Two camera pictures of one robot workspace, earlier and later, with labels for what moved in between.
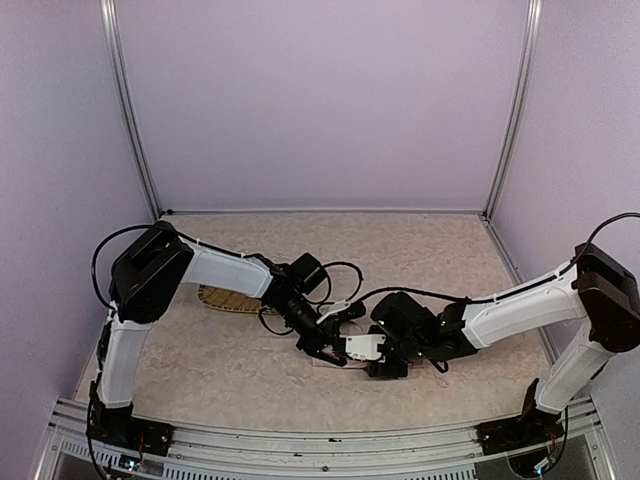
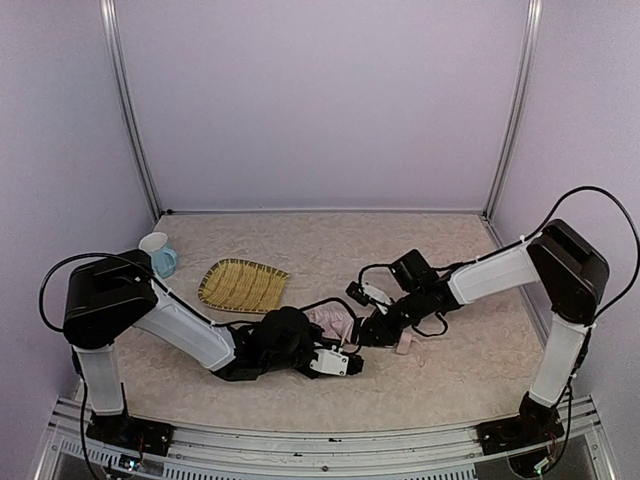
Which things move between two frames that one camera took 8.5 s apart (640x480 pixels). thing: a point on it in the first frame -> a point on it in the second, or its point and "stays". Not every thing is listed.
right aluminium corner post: [534, 17] stays
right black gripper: [382, 361] -> [378, 329]
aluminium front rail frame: [74, 452] stays
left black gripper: [314, 340] -> [353, 365]
